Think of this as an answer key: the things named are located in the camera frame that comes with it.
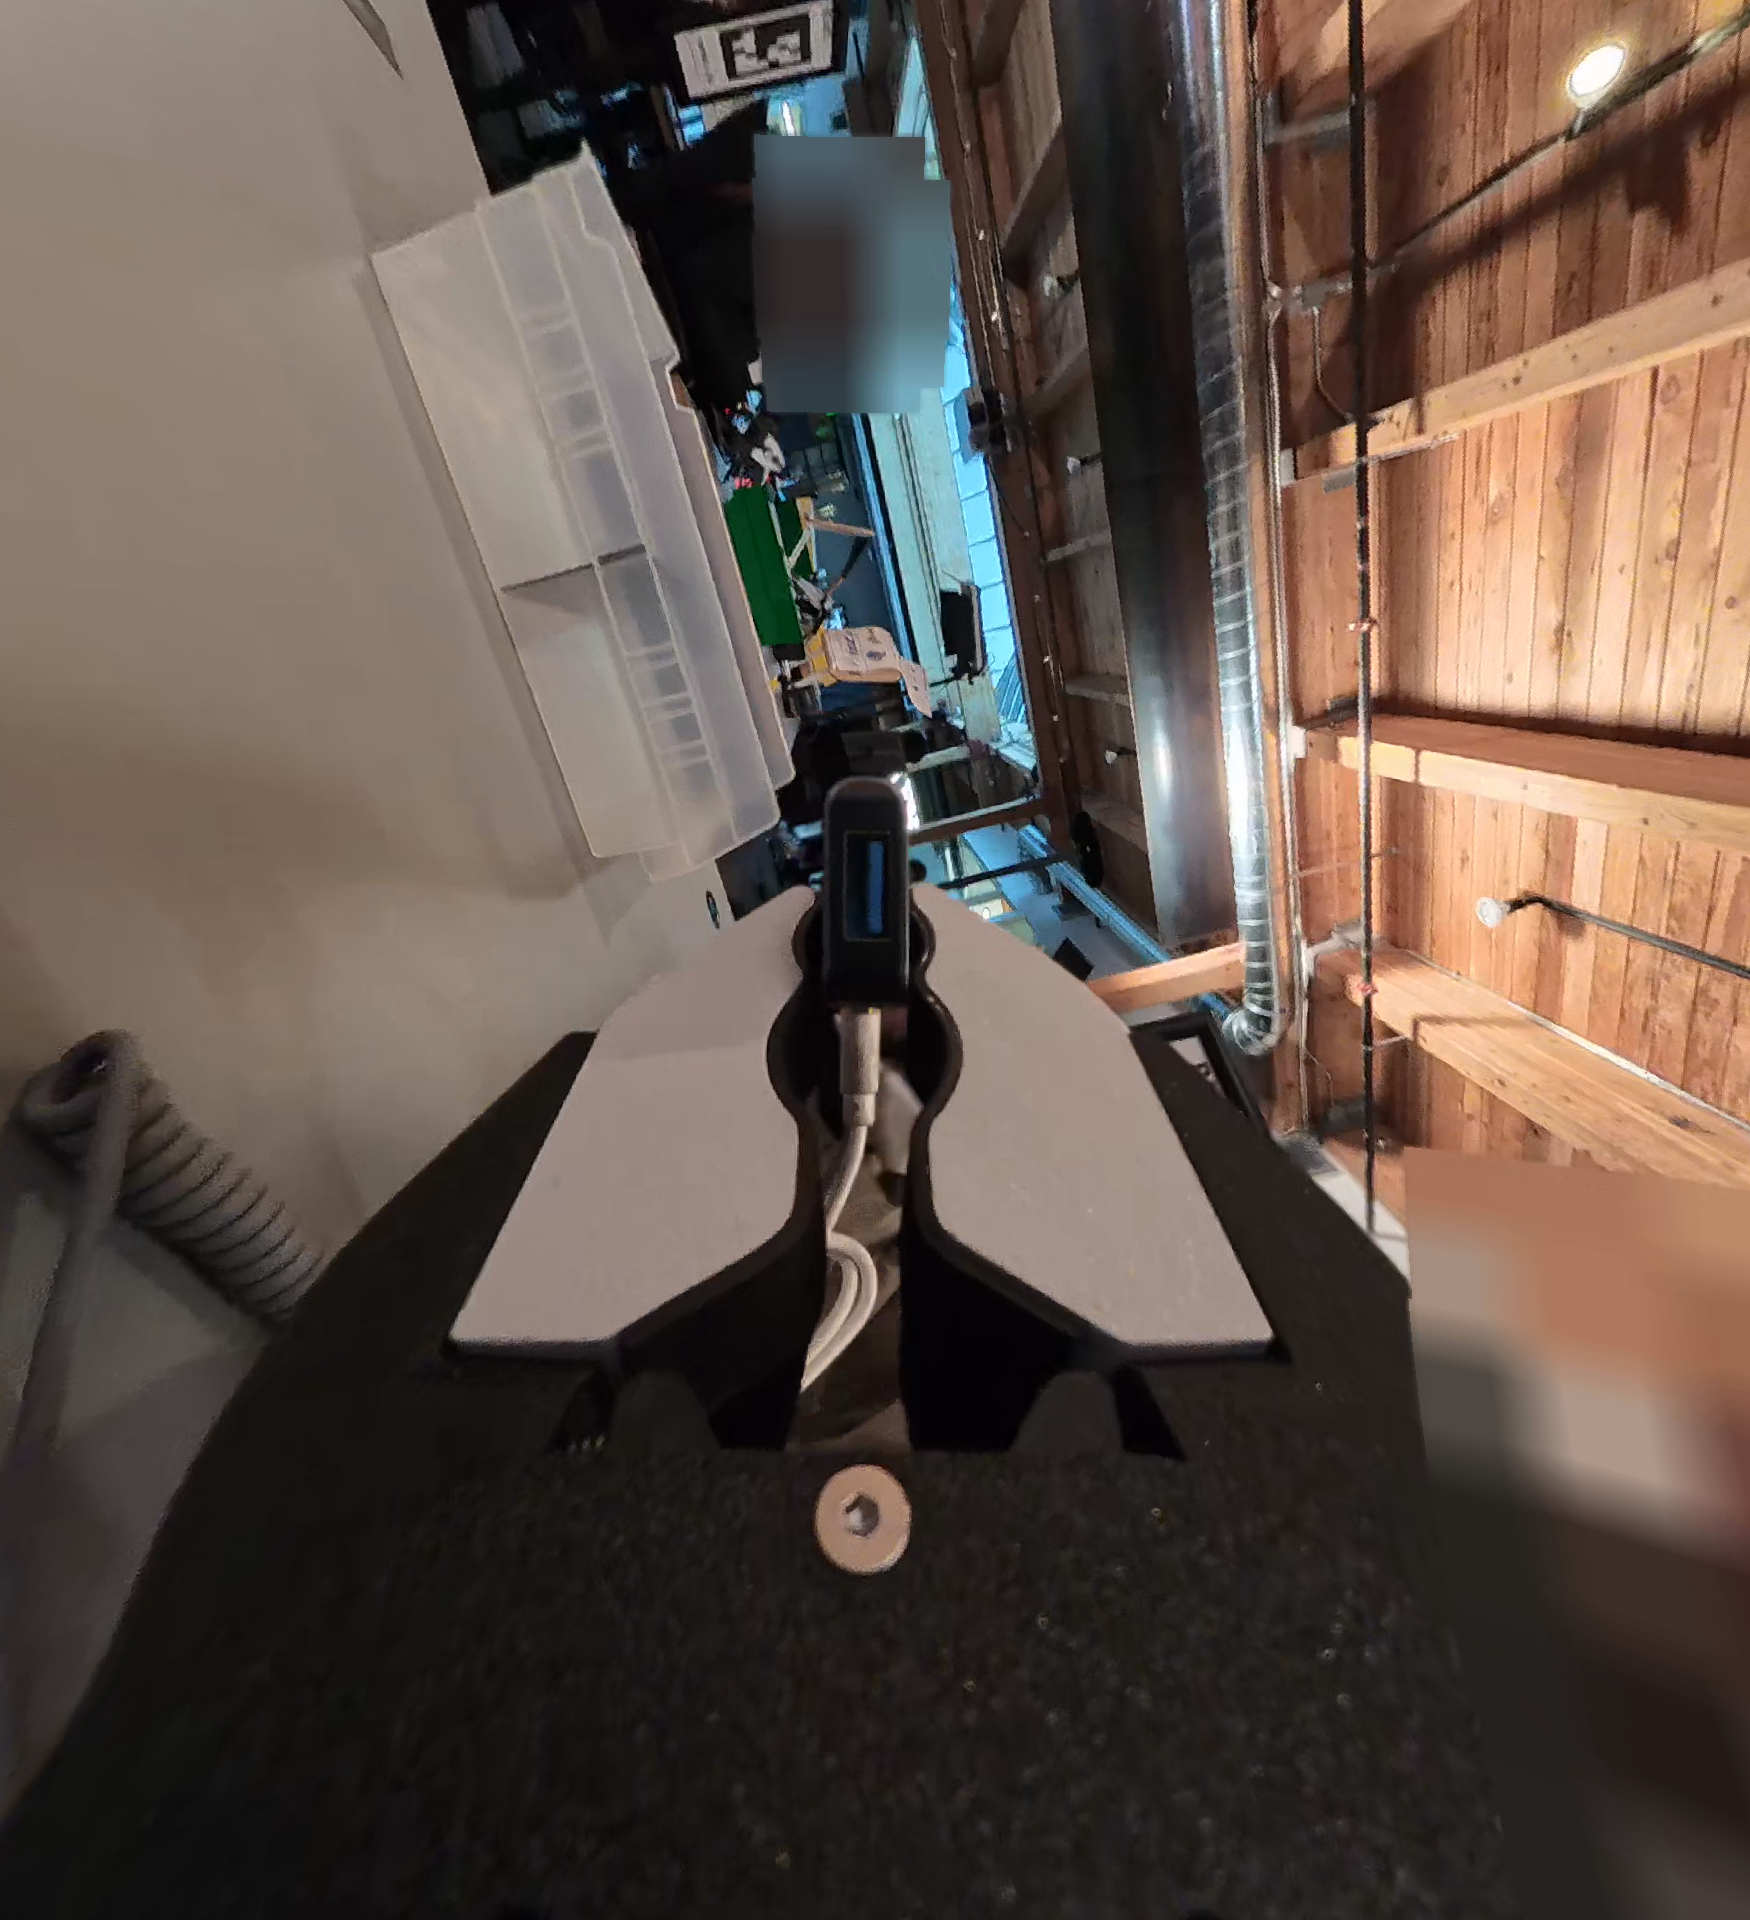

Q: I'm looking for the white usb cable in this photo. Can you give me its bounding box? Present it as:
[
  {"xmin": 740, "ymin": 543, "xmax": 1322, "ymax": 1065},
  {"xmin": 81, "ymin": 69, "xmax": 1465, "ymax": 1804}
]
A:
[{"xmin": 800, "ymin": 1004, "xmax": 925, "ymax": 1402}]

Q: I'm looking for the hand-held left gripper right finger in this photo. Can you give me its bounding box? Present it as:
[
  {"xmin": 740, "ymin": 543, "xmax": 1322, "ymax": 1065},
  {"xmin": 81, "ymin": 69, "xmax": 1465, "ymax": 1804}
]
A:
[{"xmin": 904, "ymin": 883, "xmax": 1282, "ymax": 1450}]

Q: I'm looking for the silver air duct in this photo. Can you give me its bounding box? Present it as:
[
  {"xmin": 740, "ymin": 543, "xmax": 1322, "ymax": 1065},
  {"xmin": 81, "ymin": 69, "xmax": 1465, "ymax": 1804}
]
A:
[
  {"xmin": 1176, "ymin": 0, "xmax": 1301, "ymax": 1059},
  {"xmin": 1052, "ymin": 0, "xmax": 1238, "ymax": 938}
]

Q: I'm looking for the black hanging cord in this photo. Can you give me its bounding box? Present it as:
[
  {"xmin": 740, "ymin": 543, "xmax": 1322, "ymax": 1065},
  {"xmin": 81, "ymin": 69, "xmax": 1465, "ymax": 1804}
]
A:
[{"xmin": 1343, "ymin": 0, "xmax": 1385, "ymax": 1051}]

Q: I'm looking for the framed marker sign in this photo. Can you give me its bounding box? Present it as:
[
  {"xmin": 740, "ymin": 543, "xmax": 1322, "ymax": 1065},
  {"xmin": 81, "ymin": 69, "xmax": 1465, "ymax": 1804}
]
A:
[{"xmin": 671, "ymin": 0, "xmax": 834, "ymax": 104}]

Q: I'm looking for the clear plastic bin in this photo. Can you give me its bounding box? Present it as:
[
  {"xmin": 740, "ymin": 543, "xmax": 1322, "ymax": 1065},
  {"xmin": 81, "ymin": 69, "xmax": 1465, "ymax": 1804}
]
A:
[
  {"xmin": 367, "ymin": 149, "xmax": 785, "ymax": 863},
  {"xmin": 515, "ymin": 149, "xmax": 798, "ymax": 883}
]

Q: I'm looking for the black usb adapter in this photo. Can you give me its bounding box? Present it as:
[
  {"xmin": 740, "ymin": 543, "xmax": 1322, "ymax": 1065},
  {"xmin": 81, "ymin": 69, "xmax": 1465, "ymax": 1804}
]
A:
[{"xmin": 821, "ymin": 774, "xmax": 920, "ymax": 1010}]

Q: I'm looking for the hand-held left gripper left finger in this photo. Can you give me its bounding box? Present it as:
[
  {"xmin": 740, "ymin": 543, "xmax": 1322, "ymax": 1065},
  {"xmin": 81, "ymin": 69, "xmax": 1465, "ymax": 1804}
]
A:
[{"xmin": 448, "ymin": 895, "xmax": 830, "ymax": 1450}]

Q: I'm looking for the grey usb cable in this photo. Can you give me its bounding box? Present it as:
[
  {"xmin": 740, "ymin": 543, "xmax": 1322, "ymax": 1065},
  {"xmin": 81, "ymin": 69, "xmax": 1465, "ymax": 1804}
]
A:
[{"xmin": 0, "ymin": 1026, "xmax": 325, "ymax": 1577}]

